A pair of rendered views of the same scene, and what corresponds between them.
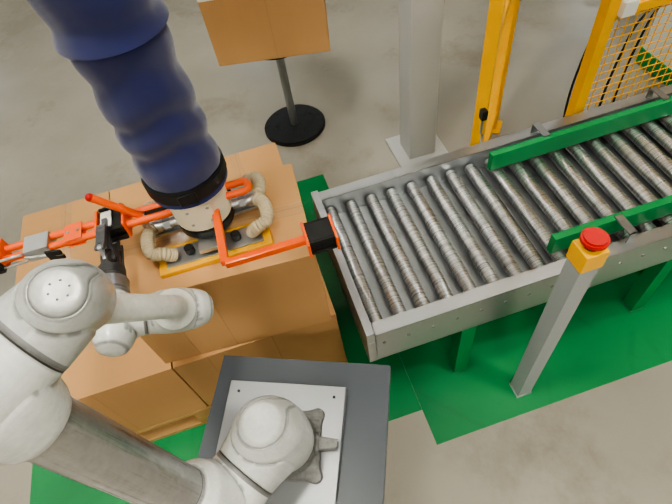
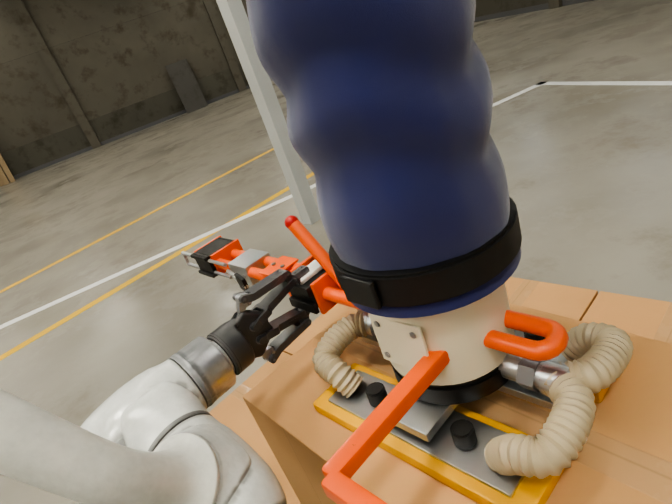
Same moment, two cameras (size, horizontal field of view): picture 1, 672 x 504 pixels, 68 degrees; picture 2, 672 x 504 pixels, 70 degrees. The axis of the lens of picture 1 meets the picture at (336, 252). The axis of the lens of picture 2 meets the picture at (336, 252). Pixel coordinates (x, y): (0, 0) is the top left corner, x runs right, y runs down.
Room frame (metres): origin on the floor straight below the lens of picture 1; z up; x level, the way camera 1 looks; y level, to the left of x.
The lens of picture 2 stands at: (0.70, -0.04, 1.45)
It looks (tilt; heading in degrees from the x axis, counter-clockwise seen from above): 25 degrees down; 61
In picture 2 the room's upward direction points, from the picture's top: 20 degrees counter-clockwise
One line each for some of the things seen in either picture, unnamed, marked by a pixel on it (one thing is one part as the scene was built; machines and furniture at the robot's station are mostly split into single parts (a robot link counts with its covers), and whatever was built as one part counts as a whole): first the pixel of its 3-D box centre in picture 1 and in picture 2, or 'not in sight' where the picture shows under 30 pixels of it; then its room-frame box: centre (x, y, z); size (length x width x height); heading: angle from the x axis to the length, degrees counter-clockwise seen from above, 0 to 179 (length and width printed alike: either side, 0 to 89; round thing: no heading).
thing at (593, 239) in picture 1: (593, 241); not in sight; (0.68, -0.65, 1.02); 0.07 x 0.07 x 0.04
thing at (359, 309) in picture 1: (339, 259); not in sight; (1.09, -0.01, 0.58); 0.70 x 0.03 x 0.06; 8
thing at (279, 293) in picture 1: (227, 265); (478, 472); (1.04, 0.37, 0.74); 0.60 x 0.40 x 0.40; 94
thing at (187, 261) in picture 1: (214, 245); (418, 419); (0.95, 0.35, 0.97); 0.34 x 0.10 x 0.05; 97
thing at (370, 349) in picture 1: (342, 275); not in sight; (1.09, -0.01, 0.47); 0.70 x 0.03 x 0.15; 8
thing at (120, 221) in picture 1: (113, 223); (319, 282); (1.01, 0.61, 1.07); 0.10 x 0.08 x 0.06; 7
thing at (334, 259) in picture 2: (184, 171); (419, 239); (1.04, 0.36, 1.19); 0.23 x 0.23 x 0.04
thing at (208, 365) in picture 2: (111, 289); (205, 369); (0.78, 0.59, 1.07); 0.09 x 0.06 x 0.09; 98
